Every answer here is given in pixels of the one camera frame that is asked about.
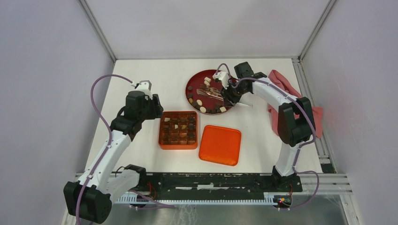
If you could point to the orange chocolate box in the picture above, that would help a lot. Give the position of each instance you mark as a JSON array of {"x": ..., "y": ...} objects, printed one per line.
[{"x": 178, "y": 139}]

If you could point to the metal tongs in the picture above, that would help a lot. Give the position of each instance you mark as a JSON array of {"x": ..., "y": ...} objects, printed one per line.
[{"x": 218, "y": 96}]

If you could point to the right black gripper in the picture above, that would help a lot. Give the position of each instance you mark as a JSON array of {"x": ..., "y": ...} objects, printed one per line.
[{"x": 227, "y": 94}]

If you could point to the orange box lid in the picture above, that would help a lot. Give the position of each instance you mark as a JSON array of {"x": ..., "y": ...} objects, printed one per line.
[{"x": 220, "y": 145}]

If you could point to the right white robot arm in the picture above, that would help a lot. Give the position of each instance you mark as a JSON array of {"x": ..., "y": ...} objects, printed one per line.
[{"x": 295, "y": 118}]

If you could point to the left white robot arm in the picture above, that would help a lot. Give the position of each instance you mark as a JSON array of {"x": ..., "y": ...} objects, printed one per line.
[{"x": 92, "y": 196}]

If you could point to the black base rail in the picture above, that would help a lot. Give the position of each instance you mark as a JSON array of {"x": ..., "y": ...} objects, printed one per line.
[{"x": 215, "y": 186}]

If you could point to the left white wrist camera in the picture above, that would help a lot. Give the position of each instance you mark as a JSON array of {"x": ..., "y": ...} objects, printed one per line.
[{"x": 143, "y": 86}]

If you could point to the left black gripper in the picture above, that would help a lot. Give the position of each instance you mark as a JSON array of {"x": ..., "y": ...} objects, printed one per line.
[{"x": 157, "y": 109}]

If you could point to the pink cloth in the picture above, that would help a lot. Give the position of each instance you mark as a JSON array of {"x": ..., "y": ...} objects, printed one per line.
[{"x": 282, "y": 82}]

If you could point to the round red tray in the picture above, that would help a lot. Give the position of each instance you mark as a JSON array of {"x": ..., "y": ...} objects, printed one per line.
[{"x": 210, "y": 106}]

